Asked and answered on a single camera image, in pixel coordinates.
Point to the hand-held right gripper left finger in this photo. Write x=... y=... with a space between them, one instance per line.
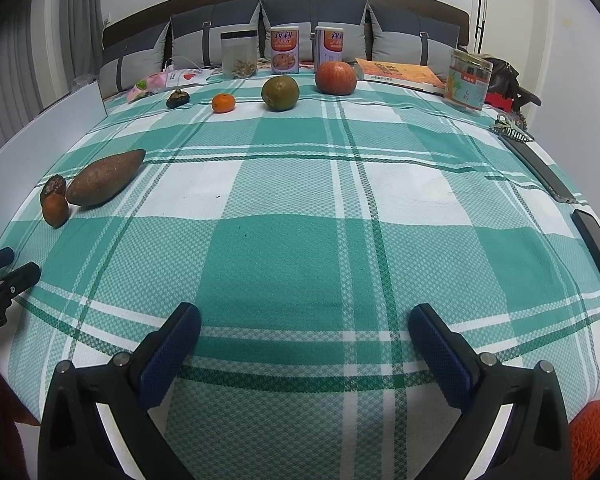
x=172 y=350

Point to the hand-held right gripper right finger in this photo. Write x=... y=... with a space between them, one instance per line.
x=437 y=350

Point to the small orange tangerine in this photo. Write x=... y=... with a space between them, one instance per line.
x=223 y=103

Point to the small reddish brown fruit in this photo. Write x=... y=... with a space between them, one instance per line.
x=56 y=210

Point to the dark shrivelled fruit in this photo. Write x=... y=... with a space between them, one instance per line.
x=51 y=186

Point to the dark red cloth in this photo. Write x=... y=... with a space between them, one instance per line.
x=2 y=410

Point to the brown sweet potato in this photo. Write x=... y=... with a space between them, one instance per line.
x=105 y=178

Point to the white side board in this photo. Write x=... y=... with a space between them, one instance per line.
x=45 y=130

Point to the green white plaid blanket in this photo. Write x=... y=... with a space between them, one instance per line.
x=300 y=240

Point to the orange fluffy cloth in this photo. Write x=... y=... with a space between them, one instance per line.
x=597 y=440

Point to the black flat device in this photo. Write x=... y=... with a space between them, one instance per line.
x=599 y=255

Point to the pink snack packet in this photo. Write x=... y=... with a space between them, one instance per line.
x=142 y=89

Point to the grey curtain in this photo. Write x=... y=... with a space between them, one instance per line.
x=30 y=35

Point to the metal hair clip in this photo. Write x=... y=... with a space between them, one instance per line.
x=510 y=128

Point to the small dark wrinkled fruit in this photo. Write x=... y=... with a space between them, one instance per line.
x=177 y=99

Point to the grey pillow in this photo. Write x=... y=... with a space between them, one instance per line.
x=190 y=35
x=305 y=15
x=405 y=35
x=135 y=57

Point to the red box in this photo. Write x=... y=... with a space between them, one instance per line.
x=500 y=102

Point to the white snack packet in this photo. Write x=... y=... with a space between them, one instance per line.
x=187 y=77

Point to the clear jar with green label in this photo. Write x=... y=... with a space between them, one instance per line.
x=469 y=81

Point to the green orange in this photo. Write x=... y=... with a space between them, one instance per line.
x=280 y=94

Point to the orange book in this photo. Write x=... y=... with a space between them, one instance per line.
x=400 y=74

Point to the black bag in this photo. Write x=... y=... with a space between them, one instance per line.
x=507 y=72

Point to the red apple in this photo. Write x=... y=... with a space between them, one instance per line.
x=336 y=79

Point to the clear plastic jar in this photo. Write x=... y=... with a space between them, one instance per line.
x=238 y=55

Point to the orange labelled can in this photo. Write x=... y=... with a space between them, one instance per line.
x=284 y=51
x=328 y=45

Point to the white door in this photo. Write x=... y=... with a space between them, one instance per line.
x=510 y=5

